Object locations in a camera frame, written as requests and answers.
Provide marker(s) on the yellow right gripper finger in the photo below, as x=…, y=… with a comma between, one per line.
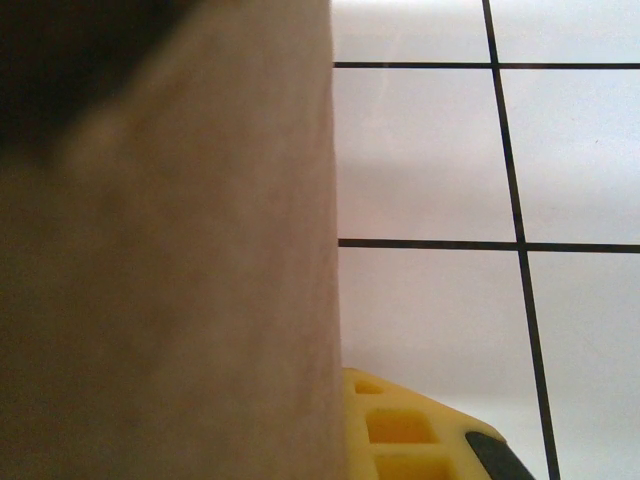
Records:
x=400, y=440

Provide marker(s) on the brown cardboard box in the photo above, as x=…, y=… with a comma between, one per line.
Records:
x=200, y=250

